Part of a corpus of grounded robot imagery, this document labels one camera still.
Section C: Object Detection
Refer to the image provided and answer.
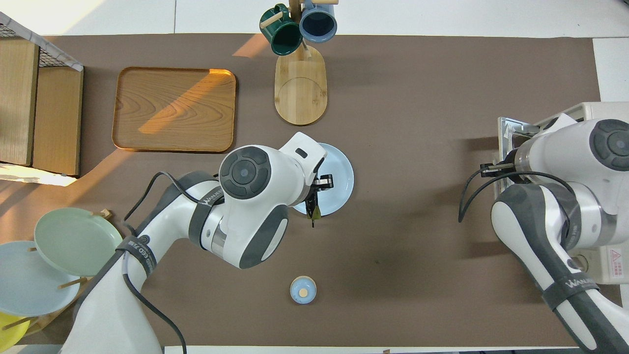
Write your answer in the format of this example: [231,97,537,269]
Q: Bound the wooden mug tree stand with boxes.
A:
[259,0,340,126]

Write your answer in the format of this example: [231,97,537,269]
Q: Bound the yellow racked plate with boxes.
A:
[0,312,30,354]

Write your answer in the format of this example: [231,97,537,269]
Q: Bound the wooden two-step shelf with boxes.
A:
[0,38,84,177]

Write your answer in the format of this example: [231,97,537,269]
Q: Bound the glass oven door with handle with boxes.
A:
[497,117,539,197]

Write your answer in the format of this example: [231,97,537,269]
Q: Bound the wooden plate rack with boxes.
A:
[0,209,113,337]

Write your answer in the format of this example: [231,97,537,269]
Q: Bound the dark green mug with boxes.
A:
[259,4,304,56]

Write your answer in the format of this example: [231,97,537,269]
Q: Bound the black wire basket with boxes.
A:
[0,22,67,68]

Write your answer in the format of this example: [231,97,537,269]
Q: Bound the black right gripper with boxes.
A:
[480,150,521,182]

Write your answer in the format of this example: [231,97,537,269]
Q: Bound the pale blue racked plate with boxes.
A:
[0,240,82,317]

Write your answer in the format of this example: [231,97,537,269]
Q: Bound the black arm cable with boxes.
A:
[123,171,217,354]
[458,167,573,224]

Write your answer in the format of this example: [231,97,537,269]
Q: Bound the brown table mat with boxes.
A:
[0,33,625,347]

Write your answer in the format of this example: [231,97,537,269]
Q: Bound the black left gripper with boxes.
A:
[306,174,335,205]

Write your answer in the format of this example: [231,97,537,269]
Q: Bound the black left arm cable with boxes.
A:
[123,171,217,354]

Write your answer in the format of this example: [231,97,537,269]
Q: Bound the wooden serving tray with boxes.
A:
[112,66,237,153]

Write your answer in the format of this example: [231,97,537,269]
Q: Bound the pale green racked plate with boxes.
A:
[34,207,123,277]

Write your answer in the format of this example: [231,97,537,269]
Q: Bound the blue mug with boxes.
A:
[299,0,338,43]

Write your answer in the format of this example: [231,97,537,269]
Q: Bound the cream toaster oven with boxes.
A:
[497,102,629,286]

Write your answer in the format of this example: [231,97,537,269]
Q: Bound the light blue plate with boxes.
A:
[290,143,354,217]

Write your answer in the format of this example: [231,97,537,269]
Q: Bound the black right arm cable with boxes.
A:
[458,167,573,224]

